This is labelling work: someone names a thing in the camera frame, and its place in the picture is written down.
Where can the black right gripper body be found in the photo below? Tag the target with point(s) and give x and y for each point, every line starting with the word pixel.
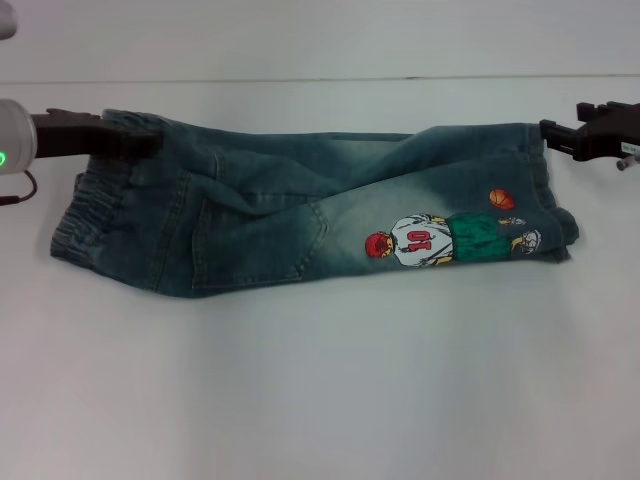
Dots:
pixel 607 132

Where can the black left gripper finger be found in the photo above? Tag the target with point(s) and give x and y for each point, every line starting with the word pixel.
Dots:
pixel 125 150
pixel 132 134

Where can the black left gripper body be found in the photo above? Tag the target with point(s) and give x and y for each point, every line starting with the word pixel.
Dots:
pixel 67 135

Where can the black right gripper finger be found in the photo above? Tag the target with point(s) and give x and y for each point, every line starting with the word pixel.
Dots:
pixel 560 142
pixel 557 127

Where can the blue denim shorts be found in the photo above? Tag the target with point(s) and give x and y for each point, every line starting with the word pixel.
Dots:
pixel 280 215

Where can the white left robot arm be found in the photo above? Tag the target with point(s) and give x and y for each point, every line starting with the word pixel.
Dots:
pixel 15 137

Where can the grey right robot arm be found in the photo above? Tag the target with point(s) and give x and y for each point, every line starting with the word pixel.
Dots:
pixel 627 162

